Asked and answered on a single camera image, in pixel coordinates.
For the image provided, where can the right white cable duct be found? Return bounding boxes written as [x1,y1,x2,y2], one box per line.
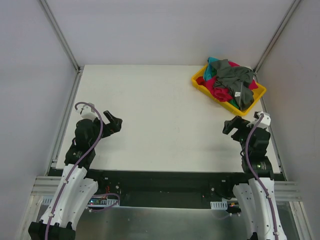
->
[210,200,228,211]

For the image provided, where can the right aluminium frame post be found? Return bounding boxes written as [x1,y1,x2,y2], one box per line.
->
[253,0,303,76]

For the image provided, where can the white cable duct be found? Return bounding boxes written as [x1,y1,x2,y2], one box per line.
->
[41,196,120,209]
[210,200,228,211]

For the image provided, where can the yellow plastic bin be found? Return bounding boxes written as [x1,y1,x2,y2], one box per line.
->
[191,64,267,117]

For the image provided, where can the left aluminium frame post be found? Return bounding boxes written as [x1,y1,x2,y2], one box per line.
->
[38,0,85,73]

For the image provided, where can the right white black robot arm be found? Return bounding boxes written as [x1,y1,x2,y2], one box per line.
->
[222,111,287,240]

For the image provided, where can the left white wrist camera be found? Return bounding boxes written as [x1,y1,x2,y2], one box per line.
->
[79,102,97,121]

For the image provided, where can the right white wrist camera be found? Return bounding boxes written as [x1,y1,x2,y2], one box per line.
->
[246,111,271,129]

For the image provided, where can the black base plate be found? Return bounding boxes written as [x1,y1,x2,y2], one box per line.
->
[86,169,253,209]

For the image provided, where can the red t shirt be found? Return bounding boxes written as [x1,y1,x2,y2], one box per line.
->
[195,76,206,87]

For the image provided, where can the magenta t shirt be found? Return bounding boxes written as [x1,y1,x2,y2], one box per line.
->
[211,60,259,103]

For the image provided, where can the teal t shirt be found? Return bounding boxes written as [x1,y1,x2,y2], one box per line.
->
[203,57,219,81]

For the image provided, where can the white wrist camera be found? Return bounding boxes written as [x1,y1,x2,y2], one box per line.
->
[246,111,271,129]
[79,102,97,121]

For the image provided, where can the dark grey t shirt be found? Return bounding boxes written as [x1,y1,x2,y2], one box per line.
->
[210,58,255,112]

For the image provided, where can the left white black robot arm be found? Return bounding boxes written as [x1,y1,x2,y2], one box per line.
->
[28,109,123,240]

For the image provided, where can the aluminium front rail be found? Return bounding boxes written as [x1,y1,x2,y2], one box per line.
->
[31,176,303,202]

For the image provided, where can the left white cable duct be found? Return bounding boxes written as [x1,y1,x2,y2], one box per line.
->
[41,196,120,209]

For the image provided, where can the green t shirt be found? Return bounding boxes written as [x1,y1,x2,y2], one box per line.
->
[228,99,239,109]

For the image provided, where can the aluminium frame post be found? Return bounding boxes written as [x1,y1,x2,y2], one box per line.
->
[253,0,303,76]
[38,0,85,73]

